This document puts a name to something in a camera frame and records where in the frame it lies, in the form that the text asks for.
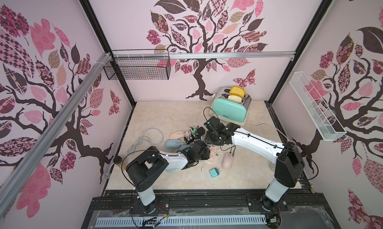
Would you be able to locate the teal charger plug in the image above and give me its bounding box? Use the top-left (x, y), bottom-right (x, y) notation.
top-left (209, 168), bottom-right (219, 178)

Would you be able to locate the pink power strip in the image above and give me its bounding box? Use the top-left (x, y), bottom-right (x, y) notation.
top-left (207, 146), bottom-right (217, 163)

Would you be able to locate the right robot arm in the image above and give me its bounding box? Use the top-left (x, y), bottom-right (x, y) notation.
top-left (204, 116), bottom-right (305, 212)

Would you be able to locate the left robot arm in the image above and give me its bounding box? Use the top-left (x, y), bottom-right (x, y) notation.
top-left (122, 140), bottom-right (210, 214)

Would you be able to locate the pink mouse top left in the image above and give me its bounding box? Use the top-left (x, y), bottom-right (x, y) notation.
top-left (169, 130), bottom-right (185, 140)

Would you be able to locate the pink mouse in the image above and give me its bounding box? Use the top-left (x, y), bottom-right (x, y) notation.
top-left (169, 130), bottom-right (185, 140)
top-left (221, 153), bottom-right (234, 170)

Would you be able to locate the blue mouse top left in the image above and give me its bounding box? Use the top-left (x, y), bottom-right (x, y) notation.
top-left (164, 139), bottom-right (181, 149)

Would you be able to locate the pink mouse right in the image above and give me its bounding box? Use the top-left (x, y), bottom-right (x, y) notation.
top-left (221, 153), bottom-right (234, 170)

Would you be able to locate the black power strip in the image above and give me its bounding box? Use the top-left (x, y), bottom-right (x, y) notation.
top-left (192, 126), bottom-right (205, 139)

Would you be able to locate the mint green toaster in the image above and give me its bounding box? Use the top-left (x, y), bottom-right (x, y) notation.
top-left (211, 87), bottom-right (252, 126)

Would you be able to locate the pale toast slice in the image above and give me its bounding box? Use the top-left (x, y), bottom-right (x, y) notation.
top-left (227, 94), bottom-right (242, 103)

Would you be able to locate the yellow toast slice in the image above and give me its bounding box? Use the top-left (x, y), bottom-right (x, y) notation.
top-left (229, 86), bottom-right (246, 98)

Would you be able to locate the small brown jar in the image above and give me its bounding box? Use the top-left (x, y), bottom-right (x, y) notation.
top-left (113, 156), bottom-right (123, 169)

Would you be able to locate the pink power strip cord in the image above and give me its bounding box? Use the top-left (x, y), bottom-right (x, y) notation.
top-left (239, 121), bottom-right (292, 146)

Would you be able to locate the grey coiled cable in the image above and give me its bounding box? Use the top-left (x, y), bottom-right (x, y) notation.
top-left (127, 127), bottom-right (165, 156)

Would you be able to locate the white slotted cable duct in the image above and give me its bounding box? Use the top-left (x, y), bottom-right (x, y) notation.
top-left (94, 215), bottom-right (267, 229)

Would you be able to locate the black wire basket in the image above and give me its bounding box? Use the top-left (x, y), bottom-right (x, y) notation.
top-left (104, 47), bottom-right (171, 80)

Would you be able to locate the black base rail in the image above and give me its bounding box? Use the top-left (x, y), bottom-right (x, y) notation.
top-left (82, 189), bottom-right (339, 229)

